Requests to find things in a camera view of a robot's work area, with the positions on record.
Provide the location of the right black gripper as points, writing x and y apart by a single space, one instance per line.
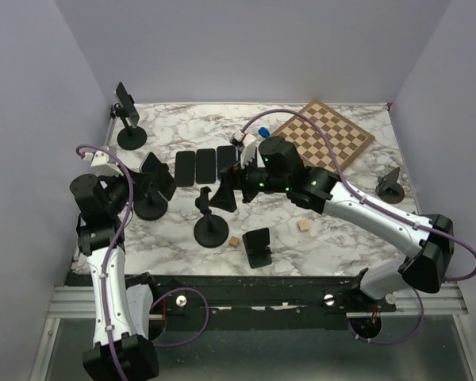
224 198

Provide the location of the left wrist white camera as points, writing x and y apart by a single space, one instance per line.
102 164

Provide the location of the brown wooden cube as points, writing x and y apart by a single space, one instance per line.
233 242

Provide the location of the black folding phone stand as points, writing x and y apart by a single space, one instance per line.
257 247

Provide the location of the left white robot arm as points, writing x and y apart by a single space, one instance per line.
121 349

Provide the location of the light wooden cube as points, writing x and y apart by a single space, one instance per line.
303 225

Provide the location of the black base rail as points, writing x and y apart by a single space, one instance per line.
186 303

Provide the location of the blue plastic cap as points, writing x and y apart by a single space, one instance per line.
264 132

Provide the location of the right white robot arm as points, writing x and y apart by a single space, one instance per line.
423 240

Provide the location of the aluminium extrusion rail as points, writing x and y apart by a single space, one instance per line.
78 302

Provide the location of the wooden chessboard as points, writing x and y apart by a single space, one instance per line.
347 139

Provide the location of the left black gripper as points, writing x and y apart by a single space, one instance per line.
142 183

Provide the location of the round stand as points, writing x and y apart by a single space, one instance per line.
129 138
388 189
151 207
210 231

